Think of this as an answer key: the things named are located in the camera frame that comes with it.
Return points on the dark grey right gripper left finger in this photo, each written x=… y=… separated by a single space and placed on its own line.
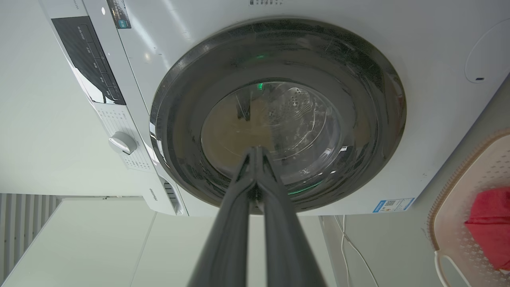
x=227 y=243

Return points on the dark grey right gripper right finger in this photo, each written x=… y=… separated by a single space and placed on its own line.
x=287 y=247

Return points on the beige perforated laundry basket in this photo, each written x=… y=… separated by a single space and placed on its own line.
x=470 y=223

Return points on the blue energy label sticker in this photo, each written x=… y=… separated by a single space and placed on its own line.
x=393 y=205

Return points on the round dark washing machine door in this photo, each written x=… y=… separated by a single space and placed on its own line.
x=279 y=115

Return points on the silver washing machine control knob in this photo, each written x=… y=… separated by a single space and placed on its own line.
x=122 y=142

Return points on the white front-load washing machine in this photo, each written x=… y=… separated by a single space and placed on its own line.
x=303 y=48

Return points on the white slatted radiator panel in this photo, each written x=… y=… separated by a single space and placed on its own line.
x=24 y=227

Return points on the red cloth garment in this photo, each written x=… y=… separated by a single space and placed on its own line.
x=491 y=227

